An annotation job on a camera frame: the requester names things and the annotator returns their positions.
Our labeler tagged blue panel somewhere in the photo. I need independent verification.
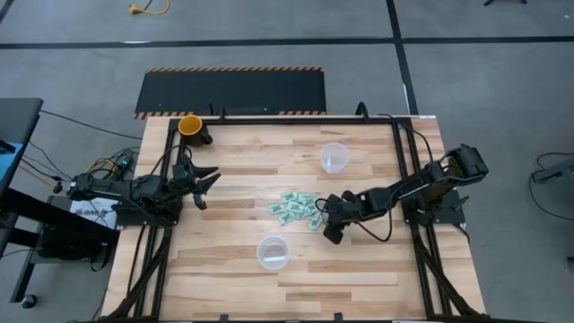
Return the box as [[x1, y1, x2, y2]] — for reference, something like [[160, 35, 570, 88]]
[[0, 142, 23, 180]]

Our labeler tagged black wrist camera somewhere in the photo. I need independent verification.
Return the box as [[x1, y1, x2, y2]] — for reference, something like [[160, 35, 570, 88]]
[[320, 201, 337, 224], [171, 172, 192, 195]]

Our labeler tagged clear plastic cup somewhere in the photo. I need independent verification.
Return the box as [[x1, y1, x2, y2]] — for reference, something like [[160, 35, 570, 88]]
[[256, 235, 291, 272], [319, 142, 352, 175]]

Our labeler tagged black bag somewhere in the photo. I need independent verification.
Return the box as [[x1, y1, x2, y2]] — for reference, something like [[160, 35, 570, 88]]
[[38, 223, 113, 273]]

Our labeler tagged long black floor cable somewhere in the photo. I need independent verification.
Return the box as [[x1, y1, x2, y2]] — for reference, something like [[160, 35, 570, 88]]
[[39, 109, 144, 141]]

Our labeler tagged black aluminium table frame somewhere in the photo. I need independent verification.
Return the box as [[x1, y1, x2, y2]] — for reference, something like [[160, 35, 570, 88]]
[[102, 114, 485, 323]]

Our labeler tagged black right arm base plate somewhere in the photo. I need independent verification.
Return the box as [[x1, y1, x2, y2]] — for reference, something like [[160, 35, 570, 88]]
[[401, 188, 466, 225]]

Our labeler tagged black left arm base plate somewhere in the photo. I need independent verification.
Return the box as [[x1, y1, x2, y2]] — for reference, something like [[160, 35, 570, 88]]
[[111, 196, 183, 228]]

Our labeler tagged black desk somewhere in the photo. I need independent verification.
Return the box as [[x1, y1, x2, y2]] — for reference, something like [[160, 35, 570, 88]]
[[0, 97, 121, 310]]

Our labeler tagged black power strip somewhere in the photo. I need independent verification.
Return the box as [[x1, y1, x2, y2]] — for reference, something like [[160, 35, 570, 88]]
[[105, 154, 135, 189]]

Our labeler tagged black looped floor cable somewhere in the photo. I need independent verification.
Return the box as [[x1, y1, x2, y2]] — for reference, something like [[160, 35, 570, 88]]
[[527, 152, 574, 222]]

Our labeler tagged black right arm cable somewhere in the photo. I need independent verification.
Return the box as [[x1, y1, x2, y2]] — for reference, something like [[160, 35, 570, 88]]
[[376, 112, 435, 165]]

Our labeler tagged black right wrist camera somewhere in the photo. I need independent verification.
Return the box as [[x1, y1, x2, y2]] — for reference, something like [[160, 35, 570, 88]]
[[320, 201, 337, 224]]

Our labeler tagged yellow cable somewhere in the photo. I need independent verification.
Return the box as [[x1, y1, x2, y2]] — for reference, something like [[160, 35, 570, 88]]
[[84, 157, 121, 181]]

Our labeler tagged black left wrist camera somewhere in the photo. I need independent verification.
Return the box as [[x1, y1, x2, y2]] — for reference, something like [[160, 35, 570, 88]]
[[171, 172, 192, 195]]

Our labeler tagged black hazard-striped floor mat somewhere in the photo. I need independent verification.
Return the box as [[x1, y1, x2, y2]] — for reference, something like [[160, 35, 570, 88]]
[[134, 66, 327, 121]]

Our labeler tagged yellow extension cord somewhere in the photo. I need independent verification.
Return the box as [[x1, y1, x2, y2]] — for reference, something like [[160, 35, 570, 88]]
[[128, 0, 171, 16]]

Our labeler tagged white printed paper sheet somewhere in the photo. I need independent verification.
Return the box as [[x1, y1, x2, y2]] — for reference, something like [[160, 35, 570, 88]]
[[69, 193, 120, 221]]

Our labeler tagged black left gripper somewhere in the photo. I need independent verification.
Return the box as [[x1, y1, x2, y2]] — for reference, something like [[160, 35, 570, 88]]
[[170, 154, 222, 211]]

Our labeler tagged yellow and black mug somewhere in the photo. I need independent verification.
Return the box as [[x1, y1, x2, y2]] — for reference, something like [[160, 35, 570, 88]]
[[178, 114, 214, 147]]

